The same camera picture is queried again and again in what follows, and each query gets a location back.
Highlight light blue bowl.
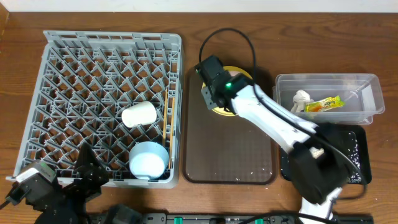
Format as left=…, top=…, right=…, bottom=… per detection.
left=129, top=141, right=170, bottom=180

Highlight white cup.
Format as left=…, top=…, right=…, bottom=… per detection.
left=121, top=101, right=157, bottom=128

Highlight yellow orange snack wrapper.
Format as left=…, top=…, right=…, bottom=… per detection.
left=304, top=96, right=345, bottom=113

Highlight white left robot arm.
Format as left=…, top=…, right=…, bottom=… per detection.
left=1, top=143, right=142, bottom=224

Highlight grey plastic dish rack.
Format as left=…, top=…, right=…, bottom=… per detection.
left=11, top=30, right=183, bottom=189

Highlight brown plastic serving tray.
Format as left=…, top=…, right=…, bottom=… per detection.
left=182, top=68, right=277, bottom=185

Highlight wooden chopstick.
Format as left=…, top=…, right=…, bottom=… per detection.
left=168, top=98, right=175, bottom=169
left=162, top=88, right=169, bottom=147

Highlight black waste tray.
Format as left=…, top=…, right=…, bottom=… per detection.
left=279, top=124, right=372, bottom=184

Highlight yellow plate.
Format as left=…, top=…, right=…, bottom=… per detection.
left=197, top=64, right=252, bottom=116

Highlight black rail with green clips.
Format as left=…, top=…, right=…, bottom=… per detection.
left=96, top=203, right=374, bottom=224

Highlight white napkin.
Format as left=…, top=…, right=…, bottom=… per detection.
left=290, top=90, right=314, bottom=114

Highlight rice and food scraps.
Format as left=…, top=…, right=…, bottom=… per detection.
left=346, top=131, right=362, bottom=184

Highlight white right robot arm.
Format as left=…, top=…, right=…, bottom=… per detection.
left=195, top=55, right=352, bottom=223

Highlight clear plastic waste bin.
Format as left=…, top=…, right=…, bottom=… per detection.
left=273, top=73, right=385, bottom=124

